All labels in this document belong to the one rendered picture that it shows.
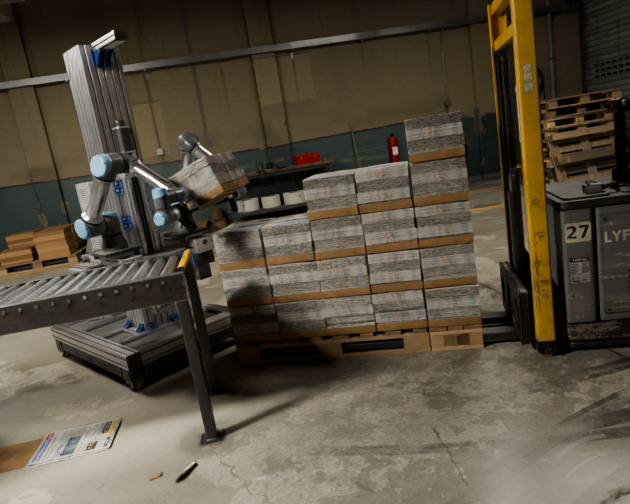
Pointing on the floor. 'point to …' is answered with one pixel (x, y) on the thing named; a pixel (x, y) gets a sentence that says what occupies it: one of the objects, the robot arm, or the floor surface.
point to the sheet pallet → (40, 249)
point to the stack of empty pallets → (566, 120)
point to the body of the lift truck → (602, 260)
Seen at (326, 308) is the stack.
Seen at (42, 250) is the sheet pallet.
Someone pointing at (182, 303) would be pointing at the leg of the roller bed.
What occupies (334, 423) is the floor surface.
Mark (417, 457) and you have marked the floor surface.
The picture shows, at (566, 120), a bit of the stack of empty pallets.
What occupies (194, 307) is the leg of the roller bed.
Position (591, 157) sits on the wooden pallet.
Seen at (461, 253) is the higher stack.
